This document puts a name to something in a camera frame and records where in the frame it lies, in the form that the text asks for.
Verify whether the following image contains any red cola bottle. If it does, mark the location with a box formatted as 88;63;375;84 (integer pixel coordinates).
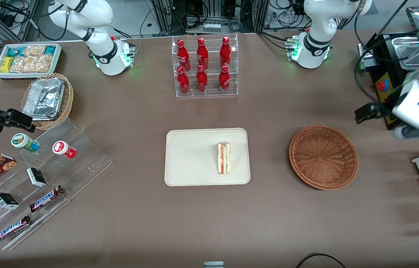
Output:
220;36;232;67
177;66;190;94
196;37;209;70
219;64;231;92
196;65;208;93
177;39;191;72

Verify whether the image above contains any oval wicker basket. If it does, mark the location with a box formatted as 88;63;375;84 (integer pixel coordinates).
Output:
21;73;74;130

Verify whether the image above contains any aluminium foil container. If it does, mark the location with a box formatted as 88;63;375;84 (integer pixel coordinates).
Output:
22;78;65;121

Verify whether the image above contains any clear acrylic bottle rack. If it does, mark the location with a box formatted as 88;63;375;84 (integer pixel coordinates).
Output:
171;33;239;98

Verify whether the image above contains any black table edge cable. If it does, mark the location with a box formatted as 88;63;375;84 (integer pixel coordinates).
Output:
296;253;347;268

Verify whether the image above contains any clear acrylic stepped display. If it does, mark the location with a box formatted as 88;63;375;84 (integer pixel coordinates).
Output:
0;117;113;251

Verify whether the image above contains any round brown wicker basket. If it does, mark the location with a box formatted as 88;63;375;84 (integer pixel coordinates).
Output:
289;124;359;191

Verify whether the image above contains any triangle sandwich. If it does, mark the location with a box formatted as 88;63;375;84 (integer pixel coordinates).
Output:
217;141;231;175

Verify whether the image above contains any green lid snack cup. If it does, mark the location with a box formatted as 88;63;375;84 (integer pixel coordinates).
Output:
11;133;40;153

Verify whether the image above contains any small black box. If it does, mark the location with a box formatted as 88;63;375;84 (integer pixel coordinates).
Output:
0;192;20;210
26;167;47;187

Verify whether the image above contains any black glass food warmer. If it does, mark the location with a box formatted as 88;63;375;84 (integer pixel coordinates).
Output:
358;6;419;131

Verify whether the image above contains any yellow snack packet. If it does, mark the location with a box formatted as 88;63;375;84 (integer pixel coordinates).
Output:
0;57;14;74

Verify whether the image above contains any red snack cup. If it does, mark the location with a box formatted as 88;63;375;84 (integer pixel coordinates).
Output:
52;141;77;159

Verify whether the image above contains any small clear cracker bag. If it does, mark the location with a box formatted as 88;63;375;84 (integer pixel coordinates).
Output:
23;45;46;57

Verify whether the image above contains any beige plastic tray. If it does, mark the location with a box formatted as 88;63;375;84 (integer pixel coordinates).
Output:
164;128;251;186

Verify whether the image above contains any silver electronics box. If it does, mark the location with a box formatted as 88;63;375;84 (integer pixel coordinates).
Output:
357;43;378;72

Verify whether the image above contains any Snickers chocolate bar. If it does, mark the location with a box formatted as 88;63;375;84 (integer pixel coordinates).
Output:
0;215;32;243
29;185;65;213

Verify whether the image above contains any large clear cracker bag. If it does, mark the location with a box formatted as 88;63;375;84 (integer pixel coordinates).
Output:
10;55;54;73

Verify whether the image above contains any steel warmer pan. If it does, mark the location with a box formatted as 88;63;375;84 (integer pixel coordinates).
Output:
391;33;419;71

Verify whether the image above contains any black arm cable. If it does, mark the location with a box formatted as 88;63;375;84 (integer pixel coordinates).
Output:
354;0;396;112

